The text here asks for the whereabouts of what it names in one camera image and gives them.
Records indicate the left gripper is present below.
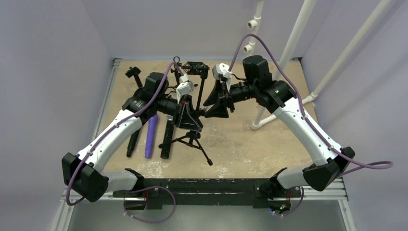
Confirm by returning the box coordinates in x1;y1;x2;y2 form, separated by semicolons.
155;94;203;131

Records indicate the black microphone silver grille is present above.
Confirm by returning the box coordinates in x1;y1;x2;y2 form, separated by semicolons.
159;115;174;159

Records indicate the purple microphone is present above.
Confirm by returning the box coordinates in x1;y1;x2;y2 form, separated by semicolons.
145;114;158;159

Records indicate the black tripod stand shock mount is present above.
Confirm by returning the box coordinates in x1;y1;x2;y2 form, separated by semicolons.
156;61;213;166

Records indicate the black wireless microphone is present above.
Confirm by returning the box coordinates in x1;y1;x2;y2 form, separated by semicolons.
126;130;140;157

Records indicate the black round-base mic stand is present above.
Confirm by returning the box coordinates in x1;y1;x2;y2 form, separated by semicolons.
125;67;143;88

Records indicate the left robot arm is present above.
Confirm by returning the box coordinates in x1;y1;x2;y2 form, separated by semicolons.
62;72;203;205

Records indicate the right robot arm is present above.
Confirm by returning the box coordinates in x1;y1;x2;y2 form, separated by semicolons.
204;55;355;196

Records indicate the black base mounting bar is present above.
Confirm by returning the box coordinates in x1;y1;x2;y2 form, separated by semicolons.
113;178;301;210

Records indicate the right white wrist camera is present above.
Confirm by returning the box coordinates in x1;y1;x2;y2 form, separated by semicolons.
212;63;232;91

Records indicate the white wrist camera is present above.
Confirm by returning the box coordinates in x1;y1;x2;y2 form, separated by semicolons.
212;63;232;91
176;74;195;103

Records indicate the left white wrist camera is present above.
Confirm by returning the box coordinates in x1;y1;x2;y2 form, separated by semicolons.
176;74;195;103

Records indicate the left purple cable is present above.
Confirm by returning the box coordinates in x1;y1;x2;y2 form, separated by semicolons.
65;61;185;206

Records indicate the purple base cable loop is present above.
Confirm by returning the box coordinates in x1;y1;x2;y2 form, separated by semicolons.
123;186;177;224

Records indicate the white PVC pipe frame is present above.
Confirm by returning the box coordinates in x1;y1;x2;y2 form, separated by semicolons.
243;0;394;130

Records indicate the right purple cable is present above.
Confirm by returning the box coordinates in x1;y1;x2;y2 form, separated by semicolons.
228;33;394;178

